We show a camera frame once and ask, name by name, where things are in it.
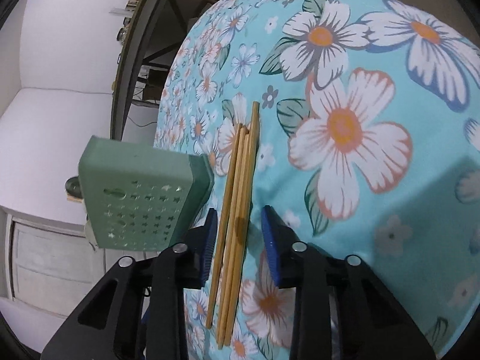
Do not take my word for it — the wooden chopstick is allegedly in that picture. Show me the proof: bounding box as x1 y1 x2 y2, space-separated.
206 102 260 332
216 126 248 350
209 123 245 308
220 132 251 350

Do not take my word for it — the green plastic utensil holder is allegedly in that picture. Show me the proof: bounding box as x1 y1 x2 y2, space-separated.
78 136 214 252

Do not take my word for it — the metal spoon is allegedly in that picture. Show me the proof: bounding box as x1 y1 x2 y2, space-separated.
65 176 83 199

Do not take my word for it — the floral blue tablecloth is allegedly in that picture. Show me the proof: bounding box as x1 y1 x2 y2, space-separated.
154 0 479 359

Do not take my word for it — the white panel door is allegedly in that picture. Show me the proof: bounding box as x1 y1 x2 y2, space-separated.
1 206 106 318

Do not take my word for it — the grey metal desk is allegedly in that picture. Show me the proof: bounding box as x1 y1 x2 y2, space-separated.
110 0 219 141

